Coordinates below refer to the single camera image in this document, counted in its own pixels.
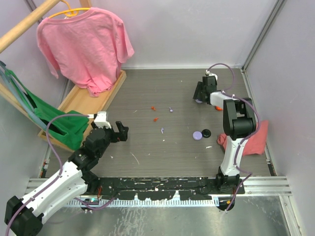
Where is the black earbud charging case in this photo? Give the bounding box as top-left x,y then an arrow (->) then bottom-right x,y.
201,129 -> 212,138

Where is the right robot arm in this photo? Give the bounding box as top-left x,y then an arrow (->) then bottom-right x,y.
193,73 -> 256,194

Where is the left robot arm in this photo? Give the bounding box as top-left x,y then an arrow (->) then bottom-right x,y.
4,121 -> 129,236

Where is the green t-shirt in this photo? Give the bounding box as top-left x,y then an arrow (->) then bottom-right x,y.
4,69 -> 90,152

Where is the salmon pink folded cloth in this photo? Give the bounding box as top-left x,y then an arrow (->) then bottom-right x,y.
217,120 -> 269,156

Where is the pink t-shirt on hanger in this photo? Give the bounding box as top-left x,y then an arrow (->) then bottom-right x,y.
36,7 -> 134,97

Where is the grey-blue clothes hanger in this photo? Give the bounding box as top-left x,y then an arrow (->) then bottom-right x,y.
0,61 -> 47,130

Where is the yellow clothes hanger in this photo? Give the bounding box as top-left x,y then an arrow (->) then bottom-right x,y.
48,0 -> 92,18

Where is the wooden hanging rod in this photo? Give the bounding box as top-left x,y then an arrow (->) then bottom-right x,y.
0,0 -> 60,53

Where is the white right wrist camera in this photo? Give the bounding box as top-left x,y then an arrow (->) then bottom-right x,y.
205,70 -> 218,81

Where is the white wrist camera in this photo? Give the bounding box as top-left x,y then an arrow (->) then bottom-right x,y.
94,111 -> 112,128
205,70 -> 218,81

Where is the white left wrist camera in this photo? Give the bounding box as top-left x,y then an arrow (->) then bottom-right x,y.
94,111 -> 112,128

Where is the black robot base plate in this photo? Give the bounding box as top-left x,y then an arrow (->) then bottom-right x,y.
85,177 -> 238,201

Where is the grey slotted cable duct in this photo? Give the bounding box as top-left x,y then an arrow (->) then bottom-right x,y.
66,198 -> 220,208

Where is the aluminium corner frame post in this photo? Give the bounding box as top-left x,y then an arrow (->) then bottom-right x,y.
241,0 -> 288,72

